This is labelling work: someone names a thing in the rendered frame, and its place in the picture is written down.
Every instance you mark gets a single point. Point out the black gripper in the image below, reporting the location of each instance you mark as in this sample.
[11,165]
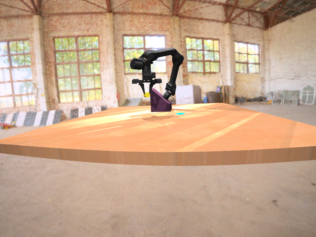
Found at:
[135,81]

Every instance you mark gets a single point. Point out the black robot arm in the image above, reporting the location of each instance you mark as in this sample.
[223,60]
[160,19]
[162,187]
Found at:
[152,55]

